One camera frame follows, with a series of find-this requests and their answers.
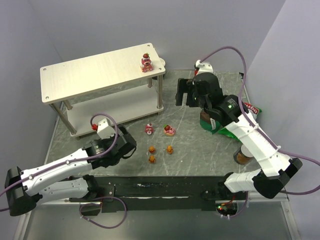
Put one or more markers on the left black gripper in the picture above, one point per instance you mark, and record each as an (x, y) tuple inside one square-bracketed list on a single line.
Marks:
[(127, 142)]

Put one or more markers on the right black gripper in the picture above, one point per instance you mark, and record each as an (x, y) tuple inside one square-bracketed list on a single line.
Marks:
[(189, 92)]

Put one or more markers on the pink bear cupcake toy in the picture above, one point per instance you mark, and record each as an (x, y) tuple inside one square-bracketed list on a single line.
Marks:
[(149, 129)]

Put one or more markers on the pink bear donut toy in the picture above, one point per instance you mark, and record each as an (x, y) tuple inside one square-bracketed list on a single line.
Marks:
[(169, 130)]

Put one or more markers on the orange bear toy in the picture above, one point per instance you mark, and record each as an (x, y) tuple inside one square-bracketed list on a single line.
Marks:
[(151, 149), (152, 159), (169, 149)]

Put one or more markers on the pink bear strawberry cake toy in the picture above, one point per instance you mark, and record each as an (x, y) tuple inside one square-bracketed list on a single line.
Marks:
[(146, 64)]

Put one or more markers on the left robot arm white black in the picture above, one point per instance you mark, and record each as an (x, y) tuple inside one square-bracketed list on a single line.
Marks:
[(26, 189)]

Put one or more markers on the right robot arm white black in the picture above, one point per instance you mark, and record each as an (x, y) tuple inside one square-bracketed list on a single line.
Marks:
[(276, 168)]

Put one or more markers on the white round object behind shelf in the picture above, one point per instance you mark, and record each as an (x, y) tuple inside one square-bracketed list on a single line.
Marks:
[(163, 62)]

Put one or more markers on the white two-tier shelf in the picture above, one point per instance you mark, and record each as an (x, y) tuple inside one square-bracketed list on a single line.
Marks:
[(67, 80)]

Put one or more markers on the orange bear toy top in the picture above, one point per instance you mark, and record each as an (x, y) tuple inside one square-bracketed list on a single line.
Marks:
[(151, 149)]

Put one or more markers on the orange bear toy bottom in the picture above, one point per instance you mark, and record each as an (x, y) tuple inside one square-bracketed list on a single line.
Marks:
[(152, 159)]

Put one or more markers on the brown green wrapped roll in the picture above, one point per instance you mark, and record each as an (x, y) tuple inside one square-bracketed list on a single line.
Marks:
[(209, 124)]

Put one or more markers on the green cassava chips bag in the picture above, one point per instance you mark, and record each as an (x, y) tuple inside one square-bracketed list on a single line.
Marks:
[(254, 111)]

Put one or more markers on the brown jar with lid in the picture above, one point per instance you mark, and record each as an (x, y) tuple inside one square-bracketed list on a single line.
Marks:
[(242, 156)]

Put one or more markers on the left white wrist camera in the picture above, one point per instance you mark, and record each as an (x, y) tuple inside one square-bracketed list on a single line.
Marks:
[(104, 129)]

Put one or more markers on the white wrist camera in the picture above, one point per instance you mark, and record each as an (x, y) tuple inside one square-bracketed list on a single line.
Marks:
[(204, 67), (104, 129)]

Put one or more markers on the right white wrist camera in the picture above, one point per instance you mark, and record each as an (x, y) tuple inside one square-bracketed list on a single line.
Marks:
[(204, 67)]

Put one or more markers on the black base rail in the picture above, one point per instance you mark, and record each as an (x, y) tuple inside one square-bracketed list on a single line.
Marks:
[(138, 193)]

